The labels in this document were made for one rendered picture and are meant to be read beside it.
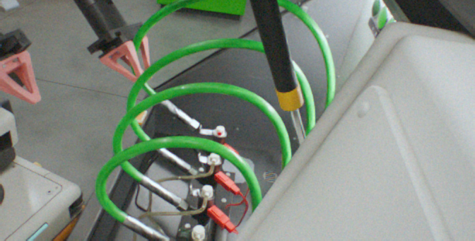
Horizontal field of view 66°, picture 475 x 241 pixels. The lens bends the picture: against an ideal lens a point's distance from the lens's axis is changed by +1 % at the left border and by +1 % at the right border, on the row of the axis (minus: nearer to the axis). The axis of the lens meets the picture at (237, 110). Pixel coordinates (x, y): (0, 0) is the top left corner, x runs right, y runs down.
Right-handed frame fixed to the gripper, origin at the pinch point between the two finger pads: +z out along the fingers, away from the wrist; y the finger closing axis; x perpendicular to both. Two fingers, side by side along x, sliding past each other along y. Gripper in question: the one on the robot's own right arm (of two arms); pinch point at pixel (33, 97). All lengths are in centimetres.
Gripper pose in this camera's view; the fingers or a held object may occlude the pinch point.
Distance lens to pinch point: 66.2
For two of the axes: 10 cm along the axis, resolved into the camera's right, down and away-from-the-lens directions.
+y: 7.5, -3.5, -5.6
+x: 3.5, -5.2, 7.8
